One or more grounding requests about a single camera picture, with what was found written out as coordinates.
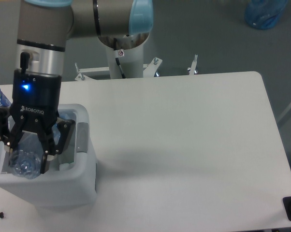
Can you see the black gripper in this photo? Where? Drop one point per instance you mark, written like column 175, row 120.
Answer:
column 35, row 109

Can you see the clear plastic water bottle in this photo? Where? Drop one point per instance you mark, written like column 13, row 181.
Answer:
column 26, row 160

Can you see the white plastic bag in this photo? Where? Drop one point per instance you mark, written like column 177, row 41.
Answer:
column 66, row 162

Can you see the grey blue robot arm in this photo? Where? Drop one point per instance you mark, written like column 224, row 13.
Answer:
column 44, row 26

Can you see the white trash can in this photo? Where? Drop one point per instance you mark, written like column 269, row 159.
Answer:
column 75, row 186

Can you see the blue plastic bag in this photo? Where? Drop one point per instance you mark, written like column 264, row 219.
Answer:
column 264, row 14

